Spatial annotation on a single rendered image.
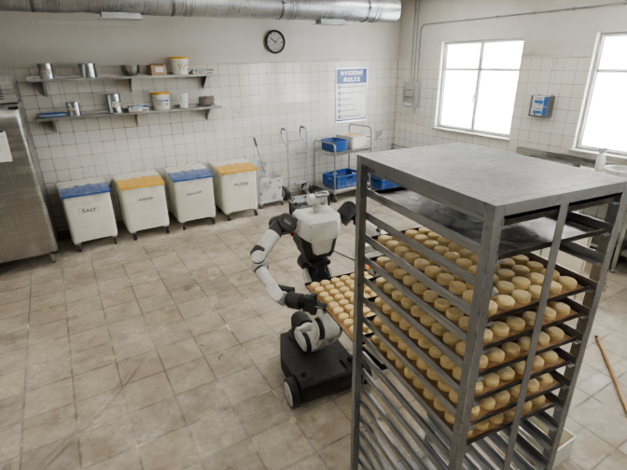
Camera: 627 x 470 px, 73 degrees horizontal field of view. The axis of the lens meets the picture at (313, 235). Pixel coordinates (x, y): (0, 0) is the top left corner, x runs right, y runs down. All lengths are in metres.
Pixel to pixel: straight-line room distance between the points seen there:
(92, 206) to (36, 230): 0.66
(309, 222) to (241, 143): 4.34
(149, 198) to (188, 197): 0.50
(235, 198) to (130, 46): 2.31
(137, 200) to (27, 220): 1.19
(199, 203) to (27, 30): 2.70
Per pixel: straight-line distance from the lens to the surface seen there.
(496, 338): 1.31
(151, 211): 5.83
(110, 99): 5.96
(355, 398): 2.03
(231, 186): 6.05
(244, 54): 6.65
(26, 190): 5.40
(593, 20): 6.15
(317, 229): 2.48
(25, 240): 5.55
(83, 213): 5.73
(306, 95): 7.11
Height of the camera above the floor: 2.13
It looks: 23 degrees down
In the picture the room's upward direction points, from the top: 1 degrees counter-clockwise
